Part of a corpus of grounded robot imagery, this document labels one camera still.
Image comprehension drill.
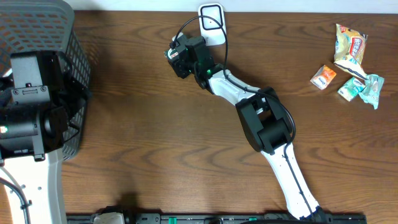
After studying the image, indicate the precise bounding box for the white barcode scanner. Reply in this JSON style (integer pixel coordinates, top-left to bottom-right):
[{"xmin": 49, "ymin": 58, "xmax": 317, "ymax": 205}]
[{"xmin": 198, "ymin": 3, "xmax": 226, "ymax": 46}]

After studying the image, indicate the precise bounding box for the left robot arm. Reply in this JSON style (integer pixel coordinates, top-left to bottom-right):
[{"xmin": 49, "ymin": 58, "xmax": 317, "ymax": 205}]
[{"xmin": 1, "ymin": 50, "xmax": 91, "ymax": 223}]

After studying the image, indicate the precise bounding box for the light green snack packet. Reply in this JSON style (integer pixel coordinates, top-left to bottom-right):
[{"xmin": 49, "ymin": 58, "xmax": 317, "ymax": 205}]
[{"xmin": 359, "ymin": 74, "xmax": 384, "ymax": 110}]

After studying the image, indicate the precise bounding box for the large yellow snack bag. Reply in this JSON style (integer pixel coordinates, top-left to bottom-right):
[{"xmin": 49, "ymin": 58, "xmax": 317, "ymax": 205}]
[{"xmin": 333, "ymin": 24, "xmax": 368, "ymax": 80}]

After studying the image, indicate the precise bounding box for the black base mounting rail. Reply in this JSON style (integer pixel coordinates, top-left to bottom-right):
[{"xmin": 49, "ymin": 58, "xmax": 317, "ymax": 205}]
[{"xmin": 66, "ymin": 212, "xmax": 368, "ymax": 224}]

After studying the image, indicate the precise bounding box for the dark grey plastic basket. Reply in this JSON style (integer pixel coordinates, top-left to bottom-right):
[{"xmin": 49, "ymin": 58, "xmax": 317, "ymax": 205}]
[{"xmin": 0, "ymin": 0, "xmax": 93, "ymax": 161}]

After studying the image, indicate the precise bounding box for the orange candy packet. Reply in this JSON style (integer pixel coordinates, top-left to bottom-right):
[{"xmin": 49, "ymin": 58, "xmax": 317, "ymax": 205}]
[{"xmin": 310, "ymin": 65, "xmax": 336, "ymax": 90}]

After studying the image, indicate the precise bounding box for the teal candy packet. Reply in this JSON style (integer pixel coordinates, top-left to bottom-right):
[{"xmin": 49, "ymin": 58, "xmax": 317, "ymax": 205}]
[{"xmin": 337, "ymin": 77, "xmax": 365, "ymax": 101}]

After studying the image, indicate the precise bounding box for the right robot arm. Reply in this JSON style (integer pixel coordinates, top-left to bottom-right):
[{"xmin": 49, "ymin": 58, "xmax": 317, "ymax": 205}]
[{"xmin": 165, "ymin": 34, "xmax": 320, "ymax": 221}]

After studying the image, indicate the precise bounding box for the black round-logo snack packet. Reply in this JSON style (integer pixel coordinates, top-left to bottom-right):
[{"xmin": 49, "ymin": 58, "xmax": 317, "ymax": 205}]
[{"xmin": 164, "ymin": 49, "xmax": 178, "ymax": 60}]

